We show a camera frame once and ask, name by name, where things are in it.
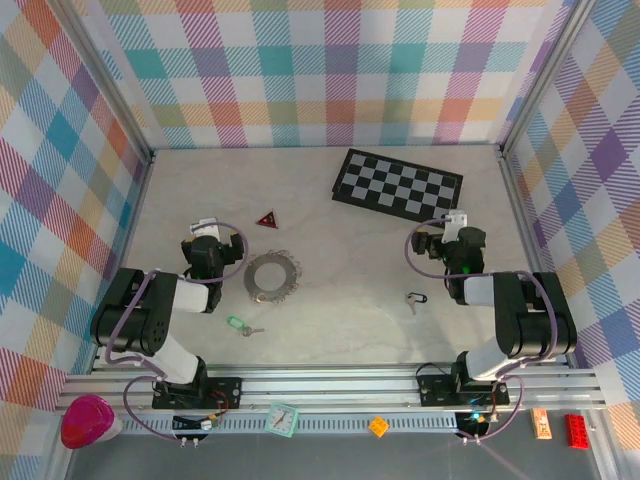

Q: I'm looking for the black cable bracket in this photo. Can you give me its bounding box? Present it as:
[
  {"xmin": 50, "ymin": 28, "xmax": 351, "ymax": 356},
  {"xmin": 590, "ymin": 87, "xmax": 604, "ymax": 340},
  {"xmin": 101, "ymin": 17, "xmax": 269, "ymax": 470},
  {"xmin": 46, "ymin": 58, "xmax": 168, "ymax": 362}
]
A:
[
  {"xmin": 172, "ymin": 413, "xmax": 221, "ymax": 434},
  {"xmin": 455, "ymin": 410, "xmax": 491, "ymax": 436}
]

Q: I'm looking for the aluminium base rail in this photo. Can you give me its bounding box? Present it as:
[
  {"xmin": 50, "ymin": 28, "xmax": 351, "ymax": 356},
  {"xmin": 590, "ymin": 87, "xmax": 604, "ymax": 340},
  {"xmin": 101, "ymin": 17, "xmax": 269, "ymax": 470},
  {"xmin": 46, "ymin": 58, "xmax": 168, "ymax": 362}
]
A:
[{"xmin": 59, "ymin": 362, "xmax": 606, "ymax": 416}]

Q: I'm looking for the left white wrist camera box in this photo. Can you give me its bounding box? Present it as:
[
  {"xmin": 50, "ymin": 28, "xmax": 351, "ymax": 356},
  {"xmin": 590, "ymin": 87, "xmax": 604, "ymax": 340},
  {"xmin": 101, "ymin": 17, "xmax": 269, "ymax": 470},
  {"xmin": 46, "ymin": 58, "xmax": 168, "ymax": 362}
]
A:
[{"xmin": 188, "ymin": 217, "xmax": 221, "ymax": 242}]

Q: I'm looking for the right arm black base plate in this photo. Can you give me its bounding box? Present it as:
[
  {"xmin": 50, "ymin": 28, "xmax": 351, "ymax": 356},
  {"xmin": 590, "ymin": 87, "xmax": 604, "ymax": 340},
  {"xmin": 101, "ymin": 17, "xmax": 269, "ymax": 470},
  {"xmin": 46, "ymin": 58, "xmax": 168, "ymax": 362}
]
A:
[{"xmin": 416, "ymin": 372, "xmax": 511, "ymax": 407}]

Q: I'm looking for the perforated metal cable tray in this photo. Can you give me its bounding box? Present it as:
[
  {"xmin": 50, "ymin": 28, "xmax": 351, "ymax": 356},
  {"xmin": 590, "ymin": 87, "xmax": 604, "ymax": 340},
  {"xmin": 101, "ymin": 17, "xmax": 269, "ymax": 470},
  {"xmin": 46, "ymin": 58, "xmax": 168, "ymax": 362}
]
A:
[{"xmin": 119, "ymin": 413, "xmax": 464, "ymax": 435}]

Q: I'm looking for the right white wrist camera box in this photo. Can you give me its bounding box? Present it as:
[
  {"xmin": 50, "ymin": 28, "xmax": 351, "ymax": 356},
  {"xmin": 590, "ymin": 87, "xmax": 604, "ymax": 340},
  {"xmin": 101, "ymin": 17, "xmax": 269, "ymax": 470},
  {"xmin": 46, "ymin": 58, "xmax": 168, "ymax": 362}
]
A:
[{"xmin": 443, "ymin": 209, "xmax": 471, "ymax": 244}]

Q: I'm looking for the aluminium side rail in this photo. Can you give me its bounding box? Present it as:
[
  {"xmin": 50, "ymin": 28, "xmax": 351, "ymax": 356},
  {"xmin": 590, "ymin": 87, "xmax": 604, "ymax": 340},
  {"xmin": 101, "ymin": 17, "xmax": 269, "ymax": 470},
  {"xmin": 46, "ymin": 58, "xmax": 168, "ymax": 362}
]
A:
[
  {"xmin": 498, "ymin": 149, "xmax": 574, "ymax": 369},
  {"xmin": 88, "ymin": 152, "xmax": 155, "ymax": 374}
]

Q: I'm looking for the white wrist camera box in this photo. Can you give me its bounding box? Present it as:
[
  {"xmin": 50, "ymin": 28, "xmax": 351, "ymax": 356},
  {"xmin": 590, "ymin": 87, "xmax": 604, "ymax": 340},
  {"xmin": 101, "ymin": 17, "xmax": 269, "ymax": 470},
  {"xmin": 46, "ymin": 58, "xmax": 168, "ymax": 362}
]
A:
[
  {"xmin": 443, "ymin": 209, "xmax": 471, "ymax": 244},
  {"xmin": 188, "ymin": 217, "xmax": 221, "ymax": 242}
]

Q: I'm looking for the aluminium frame post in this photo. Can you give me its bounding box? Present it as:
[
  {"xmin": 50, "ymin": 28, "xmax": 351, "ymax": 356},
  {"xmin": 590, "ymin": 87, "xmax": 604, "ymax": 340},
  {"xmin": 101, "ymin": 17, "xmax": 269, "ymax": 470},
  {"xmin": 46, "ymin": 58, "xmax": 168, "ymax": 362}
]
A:
[
  {"xmin": 497, "ymin": 0, "xmax": 599, "ymax": 160},
  {"xmin": 57, "ymin": 0, "xmax": 154, "ymax": 166}
]

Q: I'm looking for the red toy brick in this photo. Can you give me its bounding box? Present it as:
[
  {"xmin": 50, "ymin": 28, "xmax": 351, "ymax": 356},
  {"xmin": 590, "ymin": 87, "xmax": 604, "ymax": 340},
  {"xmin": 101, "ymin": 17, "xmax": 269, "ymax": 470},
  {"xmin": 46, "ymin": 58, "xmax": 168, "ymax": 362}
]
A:
[{"xmin": 564, "ymin": 413, "xmax": 591, "ymax": 448}]

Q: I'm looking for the pink plastic cup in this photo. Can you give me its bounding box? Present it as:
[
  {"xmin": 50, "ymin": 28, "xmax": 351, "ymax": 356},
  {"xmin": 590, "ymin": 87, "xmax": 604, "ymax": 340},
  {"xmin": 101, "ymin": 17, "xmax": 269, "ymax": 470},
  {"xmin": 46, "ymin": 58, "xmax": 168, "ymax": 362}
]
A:
[{"xmin": 59, "ymin": 393, "xmax": 124, "ymax": 450}]

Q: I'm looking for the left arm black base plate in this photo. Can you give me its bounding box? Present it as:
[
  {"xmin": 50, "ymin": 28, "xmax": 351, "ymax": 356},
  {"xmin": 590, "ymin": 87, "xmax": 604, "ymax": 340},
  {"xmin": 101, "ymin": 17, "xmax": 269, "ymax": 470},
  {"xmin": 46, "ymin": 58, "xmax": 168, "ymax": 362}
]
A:
[{"xmin": 151, "ymin": 375, "xmax": 244, "ymax": 411}]

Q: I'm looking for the black grey checkerboard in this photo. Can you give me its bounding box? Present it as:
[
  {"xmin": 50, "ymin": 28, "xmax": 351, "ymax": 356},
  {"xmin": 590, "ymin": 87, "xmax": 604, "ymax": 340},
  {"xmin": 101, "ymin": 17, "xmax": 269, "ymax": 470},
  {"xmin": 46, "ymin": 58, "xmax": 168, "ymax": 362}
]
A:
[{"xmin": 330, "ymin": 148, "xmax": 464, "ymax": 225}]

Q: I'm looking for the teal square alarm clock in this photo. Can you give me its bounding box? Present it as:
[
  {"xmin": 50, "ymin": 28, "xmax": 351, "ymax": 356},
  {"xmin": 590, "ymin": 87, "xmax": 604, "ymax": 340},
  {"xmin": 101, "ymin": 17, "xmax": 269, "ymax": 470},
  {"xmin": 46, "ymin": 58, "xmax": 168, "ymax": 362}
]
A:
[{"xmin": 264, "ymin": 402, "xmax": 300, "ymax": 440}]

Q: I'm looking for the key with green tag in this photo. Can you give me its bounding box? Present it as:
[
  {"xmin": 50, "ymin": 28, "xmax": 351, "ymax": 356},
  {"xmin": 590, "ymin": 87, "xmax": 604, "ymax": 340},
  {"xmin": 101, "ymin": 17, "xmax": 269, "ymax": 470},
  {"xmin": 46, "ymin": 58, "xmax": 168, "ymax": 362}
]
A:
[{"xmin": 225, "ymin": 314, "xmax": 265, "ymax": 337}]

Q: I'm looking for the metal disc with key rings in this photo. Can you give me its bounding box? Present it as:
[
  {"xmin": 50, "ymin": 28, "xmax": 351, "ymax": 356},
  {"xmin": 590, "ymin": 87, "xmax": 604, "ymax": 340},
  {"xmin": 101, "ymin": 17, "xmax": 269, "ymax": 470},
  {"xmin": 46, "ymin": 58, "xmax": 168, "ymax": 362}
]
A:
[{"xmin": 243, "ymin": 248, "xmax": 304, "ymax": 305}]

